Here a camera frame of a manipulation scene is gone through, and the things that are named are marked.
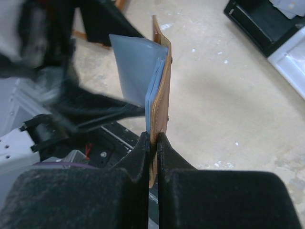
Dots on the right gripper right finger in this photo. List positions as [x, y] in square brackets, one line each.
[219, 199]

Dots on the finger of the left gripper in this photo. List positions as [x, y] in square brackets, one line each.
[78, 109]

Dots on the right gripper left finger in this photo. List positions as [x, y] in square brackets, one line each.
[54, 199]

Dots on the brown leather card holder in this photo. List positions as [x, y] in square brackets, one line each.
[144, 68]

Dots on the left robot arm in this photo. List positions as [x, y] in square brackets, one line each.
[36, 43]

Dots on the black and white organizer tray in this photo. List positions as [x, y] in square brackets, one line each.
[281, 40]

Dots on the silver item in tray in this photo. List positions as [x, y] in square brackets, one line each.
[290, 8]

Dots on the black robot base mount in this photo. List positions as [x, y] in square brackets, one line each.
[107, 148]

